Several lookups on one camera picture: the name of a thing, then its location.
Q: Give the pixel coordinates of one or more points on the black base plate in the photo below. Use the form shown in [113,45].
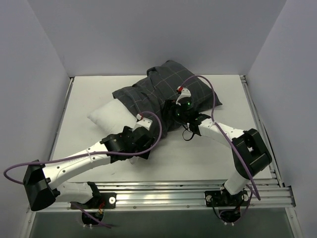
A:
[222,198]
[105,200]

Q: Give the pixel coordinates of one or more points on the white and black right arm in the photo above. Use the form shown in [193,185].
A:
[250,153]

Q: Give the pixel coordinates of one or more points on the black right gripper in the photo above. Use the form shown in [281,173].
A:
[168,106]

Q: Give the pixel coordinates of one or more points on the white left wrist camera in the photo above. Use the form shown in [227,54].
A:
[143,122]

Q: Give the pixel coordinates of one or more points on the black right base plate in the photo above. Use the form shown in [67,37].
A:
[222,198]

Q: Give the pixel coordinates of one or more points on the dark grey checked pillowcase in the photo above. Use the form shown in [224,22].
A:
[161,83]

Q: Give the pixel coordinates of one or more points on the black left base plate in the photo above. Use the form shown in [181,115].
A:
[105,200]

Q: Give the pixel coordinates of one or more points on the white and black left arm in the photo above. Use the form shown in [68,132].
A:
[47,184]

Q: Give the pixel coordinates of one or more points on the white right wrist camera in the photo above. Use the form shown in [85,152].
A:
[183,93]

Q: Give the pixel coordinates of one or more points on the white pillow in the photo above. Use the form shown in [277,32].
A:
[112,117]

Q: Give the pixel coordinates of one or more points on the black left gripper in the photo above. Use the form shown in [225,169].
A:
[147,143]

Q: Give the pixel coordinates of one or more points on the aluminium front frame rail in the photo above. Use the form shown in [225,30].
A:
[189,194]

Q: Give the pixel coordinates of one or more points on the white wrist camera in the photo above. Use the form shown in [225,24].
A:
[143,122]
[183,93]

